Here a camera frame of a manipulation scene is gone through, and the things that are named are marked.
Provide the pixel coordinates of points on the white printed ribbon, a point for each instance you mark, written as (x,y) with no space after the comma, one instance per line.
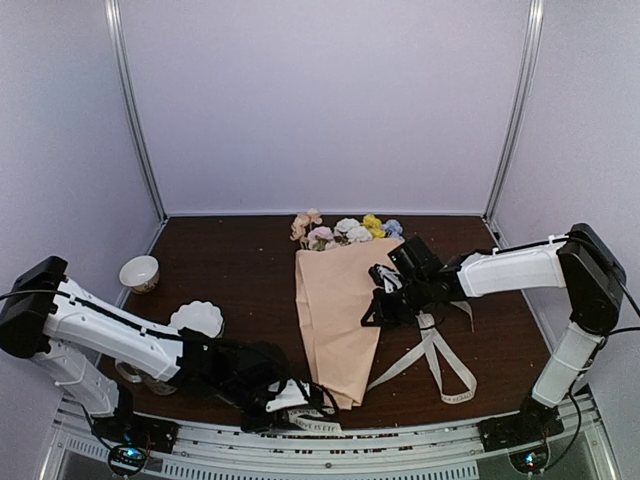
(431,346)

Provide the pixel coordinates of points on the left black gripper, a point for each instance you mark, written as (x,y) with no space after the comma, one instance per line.
(250,423)

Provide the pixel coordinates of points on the left aluminium frame post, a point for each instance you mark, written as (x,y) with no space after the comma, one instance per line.
(117,36)

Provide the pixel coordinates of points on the patterned mug with orange inside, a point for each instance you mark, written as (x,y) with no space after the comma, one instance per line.
(136,376)

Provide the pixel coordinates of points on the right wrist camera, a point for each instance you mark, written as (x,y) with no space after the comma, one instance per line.
(387,279)

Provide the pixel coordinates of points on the peach blossom stem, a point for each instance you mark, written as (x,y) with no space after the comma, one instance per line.
(302,224)

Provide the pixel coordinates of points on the blue flower stem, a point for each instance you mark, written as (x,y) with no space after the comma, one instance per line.
(393,229)

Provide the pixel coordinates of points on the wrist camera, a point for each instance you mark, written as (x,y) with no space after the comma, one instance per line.
(387,279)
(294,394)

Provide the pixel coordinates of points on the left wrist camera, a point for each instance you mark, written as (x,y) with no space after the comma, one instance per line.
(294,394)

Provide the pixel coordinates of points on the small white patterned teacup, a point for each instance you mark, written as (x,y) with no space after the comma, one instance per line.
(140,274)

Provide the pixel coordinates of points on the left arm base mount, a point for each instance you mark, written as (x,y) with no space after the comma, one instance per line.
(130,443)

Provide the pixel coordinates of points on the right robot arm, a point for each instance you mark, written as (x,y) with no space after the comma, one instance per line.
(578,262)

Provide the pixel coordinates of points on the white scalloped bowl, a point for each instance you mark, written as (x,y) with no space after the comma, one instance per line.
(203,317)

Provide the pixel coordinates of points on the aluminium front rail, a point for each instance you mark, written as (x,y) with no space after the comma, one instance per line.
(451,450)

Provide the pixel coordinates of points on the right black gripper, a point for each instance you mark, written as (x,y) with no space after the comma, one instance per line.
(388,319)

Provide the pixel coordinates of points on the pink and green wrapping paper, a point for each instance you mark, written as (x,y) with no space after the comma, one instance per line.
(333,292)

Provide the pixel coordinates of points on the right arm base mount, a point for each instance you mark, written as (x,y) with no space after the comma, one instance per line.
(527,443)

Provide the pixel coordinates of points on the right aluminium frame post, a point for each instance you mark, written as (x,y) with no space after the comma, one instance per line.
(527,69)

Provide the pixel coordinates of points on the aluminium frame post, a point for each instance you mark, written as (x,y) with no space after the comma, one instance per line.
(527,69)
(117,36)

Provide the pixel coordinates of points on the yellow flower stem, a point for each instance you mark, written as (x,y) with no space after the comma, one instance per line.
(374,226)

